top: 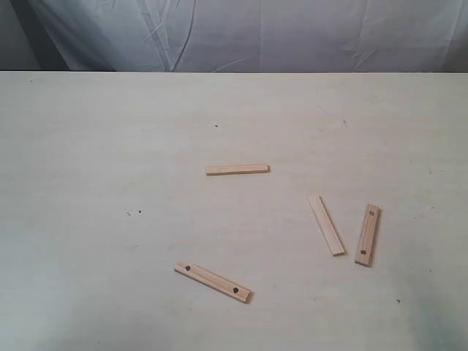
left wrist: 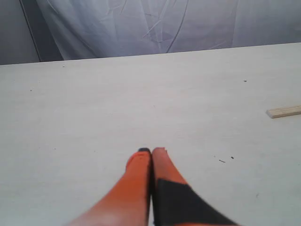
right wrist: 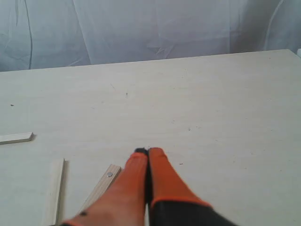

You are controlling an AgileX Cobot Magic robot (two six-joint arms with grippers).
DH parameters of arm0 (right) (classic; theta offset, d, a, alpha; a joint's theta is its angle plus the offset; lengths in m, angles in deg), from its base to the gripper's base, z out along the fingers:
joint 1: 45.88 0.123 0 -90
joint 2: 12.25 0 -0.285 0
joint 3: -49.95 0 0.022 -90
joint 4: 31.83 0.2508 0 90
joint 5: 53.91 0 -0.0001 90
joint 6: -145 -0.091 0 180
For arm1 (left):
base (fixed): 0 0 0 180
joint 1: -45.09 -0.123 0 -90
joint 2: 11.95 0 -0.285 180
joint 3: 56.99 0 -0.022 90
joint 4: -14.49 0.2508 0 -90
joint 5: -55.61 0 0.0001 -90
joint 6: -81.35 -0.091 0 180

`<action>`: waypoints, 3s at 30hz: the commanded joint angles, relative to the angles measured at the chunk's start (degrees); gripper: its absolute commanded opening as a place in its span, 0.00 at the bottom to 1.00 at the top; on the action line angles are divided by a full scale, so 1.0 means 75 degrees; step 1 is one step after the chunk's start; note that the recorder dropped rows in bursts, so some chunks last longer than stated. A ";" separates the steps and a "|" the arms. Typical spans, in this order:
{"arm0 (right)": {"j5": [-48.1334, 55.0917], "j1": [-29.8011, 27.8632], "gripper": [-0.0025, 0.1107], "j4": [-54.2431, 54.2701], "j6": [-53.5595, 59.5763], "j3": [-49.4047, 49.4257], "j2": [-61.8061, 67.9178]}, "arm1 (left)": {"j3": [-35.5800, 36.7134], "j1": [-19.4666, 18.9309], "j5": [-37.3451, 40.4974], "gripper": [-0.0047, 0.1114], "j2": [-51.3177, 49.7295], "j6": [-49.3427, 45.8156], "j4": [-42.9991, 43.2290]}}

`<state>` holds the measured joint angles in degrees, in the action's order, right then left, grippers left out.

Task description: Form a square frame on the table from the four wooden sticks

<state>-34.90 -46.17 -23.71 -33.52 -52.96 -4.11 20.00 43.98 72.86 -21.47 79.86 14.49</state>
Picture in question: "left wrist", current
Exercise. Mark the white backdrop cloth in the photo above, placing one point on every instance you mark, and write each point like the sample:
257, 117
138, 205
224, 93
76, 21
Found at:
53, 30

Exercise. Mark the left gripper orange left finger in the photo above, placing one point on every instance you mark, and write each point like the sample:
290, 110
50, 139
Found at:
128, 202

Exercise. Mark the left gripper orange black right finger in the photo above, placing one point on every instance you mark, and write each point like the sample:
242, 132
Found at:
175, 203

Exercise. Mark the plain wood slat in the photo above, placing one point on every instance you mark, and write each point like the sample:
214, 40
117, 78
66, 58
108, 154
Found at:
284, 112

